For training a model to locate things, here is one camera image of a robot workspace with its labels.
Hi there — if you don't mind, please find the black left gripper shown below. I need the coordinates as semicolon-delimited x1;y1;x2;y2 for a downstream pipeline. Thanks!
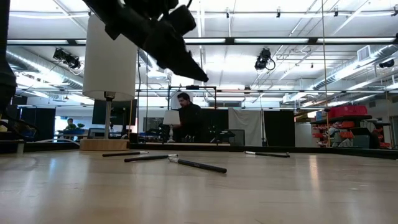
120;0;210;83

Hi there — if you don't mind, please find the short black pen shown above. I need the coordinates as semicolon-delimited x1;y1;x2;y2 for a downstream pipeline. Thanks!
167;156;228;174

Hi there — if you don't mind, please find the ceiling strip light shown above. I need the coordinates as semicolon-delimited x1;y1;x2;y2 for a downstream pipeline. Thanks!
233;37;310;44
7;39;69;45
316;37;396;44
185;38;226;44

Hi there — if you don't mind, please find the white board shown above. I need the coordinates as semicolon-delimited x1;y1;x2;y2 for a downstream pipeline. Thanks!
170;91;194;110

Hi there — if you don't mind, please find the small white table lamp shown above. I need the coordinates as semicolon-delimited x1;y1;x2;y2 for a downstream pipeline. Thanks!
162;109;182;143

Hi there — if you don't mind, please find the person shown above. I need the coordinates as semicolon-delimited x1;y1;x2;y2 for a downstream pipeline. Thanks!
63;117;78;131
172;91;205;143

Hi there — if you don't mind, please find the white shade wooden base lamp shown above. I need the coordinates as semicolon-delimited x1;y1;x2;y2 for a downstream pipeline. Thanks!
81;14;139;152

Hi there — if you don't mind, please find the black partition panel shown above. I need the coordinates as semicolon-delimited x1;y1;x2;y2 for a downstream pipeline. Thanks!
198;108;230;144
263;109;295;147
12;96;57;142

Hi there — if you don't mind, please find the black monitor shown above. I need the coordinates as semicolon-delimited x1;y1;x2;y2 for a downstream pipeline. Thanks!
91;98;138;126

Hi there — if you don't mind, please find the black equipment on tripod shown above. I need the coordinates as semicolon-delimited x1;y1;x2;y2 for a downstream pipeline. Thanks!
211;126;236;144

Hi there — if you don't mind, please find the grey hanging cloth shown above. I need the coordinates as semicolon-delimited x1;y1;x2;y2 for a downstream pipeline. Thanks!
228;107;264;147

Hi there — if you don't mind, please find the grey chair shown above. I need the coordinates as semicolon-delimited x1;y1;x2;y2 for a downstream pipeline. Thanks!
231;129;246;146

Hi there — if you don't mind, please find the black ceiling spotlight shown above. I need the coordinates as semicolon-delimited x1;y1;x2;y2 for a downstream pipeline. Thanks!
378;58;396;69
52;47;82;70

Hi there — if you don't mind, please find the yellow pole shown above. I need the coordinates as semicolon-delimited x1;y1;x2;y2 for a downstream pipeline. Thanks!
325;108;331;147

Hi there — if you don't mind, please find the red storage crate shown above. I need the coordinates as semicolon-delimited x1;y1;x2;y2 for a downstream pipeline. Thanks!
328;104;369;119

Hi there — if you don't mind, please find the shelf rack with red bins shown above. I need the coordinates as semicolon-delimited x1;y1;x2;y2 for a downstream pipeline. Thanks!
310;114;393;149

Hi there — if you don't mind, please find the white ceiling vent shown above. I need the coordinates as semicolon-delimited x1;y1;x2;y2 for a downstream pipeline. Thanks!
356;45;373;62

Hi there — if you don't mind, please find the black ceiling light rail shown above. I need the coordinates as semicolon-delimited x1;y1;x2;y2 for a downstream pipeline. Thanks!
6;36;398;47

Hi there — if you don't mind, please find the black ceiling camera with cable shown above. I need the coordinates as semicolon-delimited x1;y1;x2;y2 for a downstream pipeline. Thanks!
254;47;277;71

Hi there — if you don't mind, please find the black aluminium table frame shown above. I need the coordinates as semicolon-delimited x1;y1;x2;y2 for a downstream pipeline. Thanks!
0;136;398;161

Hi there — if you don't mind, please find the thin hanging cord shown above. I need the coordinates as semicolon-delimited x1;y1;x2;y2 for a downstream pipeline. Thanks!
320;0;329;110

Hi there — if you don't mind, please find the silver ceiling air duct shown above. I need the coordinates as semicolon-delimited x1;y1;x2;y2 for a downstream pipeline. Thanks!
312;43;398;91
6;50;85;91

